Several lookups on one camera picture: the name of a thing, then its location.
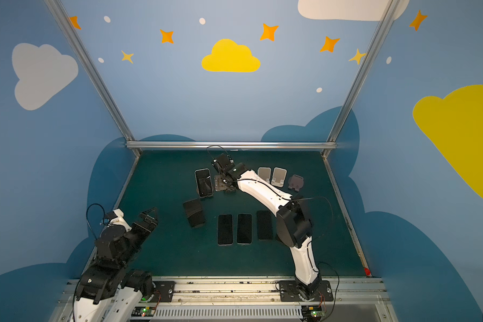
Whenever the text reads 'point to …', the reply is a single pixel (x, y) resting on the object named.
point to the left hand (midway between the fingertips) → (157, 213)
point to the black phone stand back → (219, 184)
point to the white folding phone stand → (279, 177)
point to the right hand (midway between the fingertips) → (230, 180)
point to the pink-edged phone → (225, 229)
